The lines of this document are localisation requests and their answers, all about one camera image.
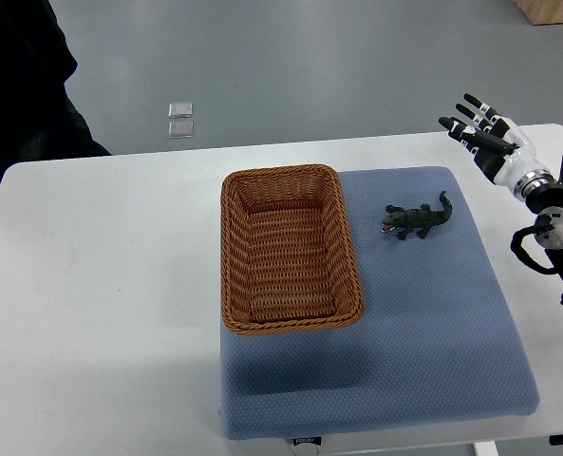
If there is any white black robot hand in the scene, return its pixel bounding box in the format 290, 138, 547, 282
439, 94, 554, 201

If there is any dark green toy crocodile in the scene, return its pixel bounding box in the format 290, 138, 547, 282
381, 191, 453, 240

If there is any brown wicker basket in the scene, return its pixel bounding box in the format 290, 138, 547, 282
220, 164, 366, 336

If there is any wooden box corner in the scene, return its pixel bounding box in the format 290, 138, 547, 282
515, 0, 563, 26

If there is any blue padded mat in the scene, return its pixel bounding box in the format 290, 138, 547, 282
221, 167, 539, 440

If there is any white table leg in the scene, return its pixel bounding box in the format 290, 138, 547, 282
473, 441, 499, 456

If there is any lower metal floor plate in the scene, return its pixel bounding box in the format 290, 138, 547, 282
168, 121, 194, 139

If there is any metal floor plate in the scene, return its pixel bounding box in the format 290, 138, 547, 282
168, 102, 193, 119
168, 121, 194, 139

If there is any upper metal floor plate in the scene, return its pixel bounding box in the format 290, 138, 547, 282
168, 102, 193, 119

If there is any person in black clothing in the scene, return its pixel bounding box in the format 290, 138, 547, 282
0, 1, 108, 182

